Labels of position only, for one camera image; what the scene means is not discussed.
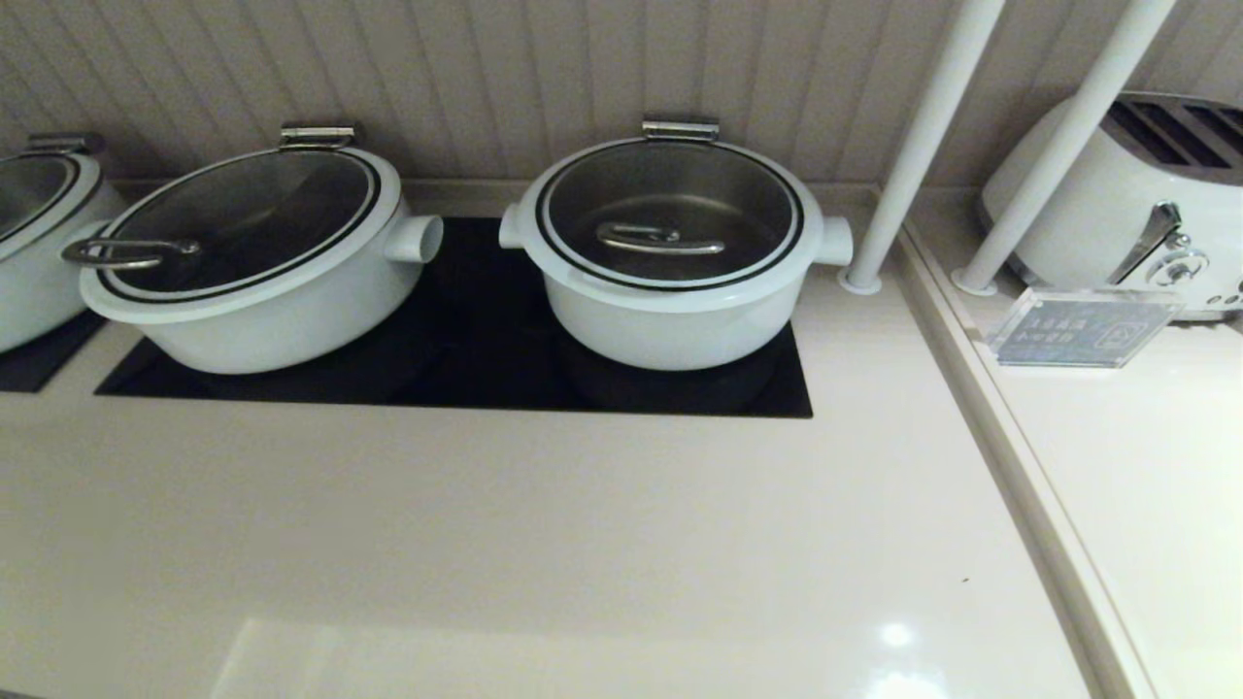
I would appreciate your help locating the glass lid with white rim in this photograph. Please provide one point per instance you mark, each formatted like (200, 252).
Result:
(243, 209)
(670, 199)
(24, 192)

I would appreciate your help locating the white round cooking pot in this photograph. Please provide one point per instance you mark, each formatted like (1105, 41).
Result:
(29, 296)
(291, 325)
(670, 335)

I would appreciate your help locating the metal lid handle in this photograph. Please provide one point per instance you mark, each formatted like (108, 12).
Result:
(318, 134)
(63, 144)
(680, 129)

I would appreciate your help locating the black glass induction cooktop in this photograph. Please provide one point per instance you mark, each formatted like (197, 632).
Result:
(29, 364)
(466, 325)

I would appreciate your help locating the white round pole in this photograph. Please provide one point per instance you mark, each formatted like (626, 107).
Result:
(1058, 146)
(923, 126)

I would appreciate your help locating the clear acrylic sign block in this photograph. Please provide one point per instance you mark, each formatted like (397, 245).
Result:
(1078, 335)

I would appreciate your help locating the white toaster with chrome lever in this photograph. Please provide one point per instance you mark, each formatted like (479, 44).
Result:
(1097, 228)

